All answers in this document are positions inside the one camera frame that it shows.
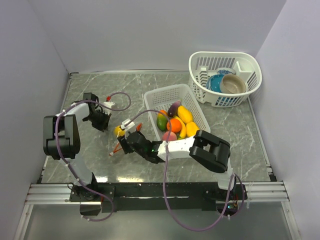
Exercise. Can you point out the fake green orange mango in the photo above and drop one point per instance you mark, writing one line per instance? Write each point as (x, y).
(162, 120)

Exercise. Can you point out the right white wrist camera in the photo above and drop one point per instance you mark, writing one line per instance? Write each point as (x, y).
(128, 125)

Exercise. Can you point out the beige bowl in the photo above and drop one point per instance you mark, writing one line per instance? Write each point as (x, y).
(232, 84)

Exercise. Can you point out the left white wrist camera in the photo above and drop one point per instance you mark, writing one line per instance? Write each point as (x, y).
(110, 104)

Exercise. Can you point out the fake purple eggplant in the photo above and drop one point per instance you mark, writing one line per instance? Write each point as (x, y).
(173, 109)

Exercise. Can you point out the fake yellow bell pepper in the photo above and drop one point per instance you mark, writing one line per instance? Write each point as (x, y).
(191, 129)

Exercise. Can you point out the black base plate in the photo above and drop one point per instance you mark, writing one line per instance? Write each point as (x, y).
(147, 196)

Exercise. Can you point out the fake pink peach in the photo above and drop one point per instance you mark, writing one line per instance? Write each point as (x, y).
(169, 136)

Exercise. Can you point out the fake yellow banana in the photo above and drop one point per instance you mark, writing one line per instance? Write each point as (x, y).
(183, 132)

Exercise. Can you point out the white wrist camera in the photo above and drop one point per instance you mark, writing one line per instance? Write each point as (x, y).
(128, 125)
(110, 104)

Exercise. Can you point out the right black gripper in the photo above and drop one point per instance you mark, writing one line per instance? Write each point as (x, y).
(125, 145)

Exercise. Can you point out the fake yellow lemon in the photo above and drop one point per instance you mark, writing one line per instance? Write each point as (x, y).
(118, 132)

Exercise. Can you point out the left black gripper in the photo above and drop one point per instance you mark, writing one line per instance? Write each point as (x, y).
(103, 126)

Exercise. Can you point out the white rectangular perforated basket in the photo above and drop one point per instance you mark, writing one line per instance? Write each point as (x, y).
(162, 98)

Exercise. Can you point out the white round dish rack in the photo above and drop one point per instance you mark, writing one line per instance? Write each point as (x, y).
(203, 64)

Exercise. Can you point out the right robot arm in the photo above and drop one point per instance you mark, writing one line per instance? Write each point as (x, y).
(208, 150)

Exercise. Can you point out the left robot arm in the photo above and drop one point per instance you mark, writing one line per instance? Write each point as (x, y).
(61, 141)

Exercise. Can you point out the blue white patterned plate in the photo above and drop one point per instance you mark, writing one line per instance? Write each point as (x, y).
(226, 71)

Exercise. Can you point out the aluminium rail frame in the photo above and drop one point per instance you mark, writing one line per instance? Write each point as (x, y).
(266, 214)

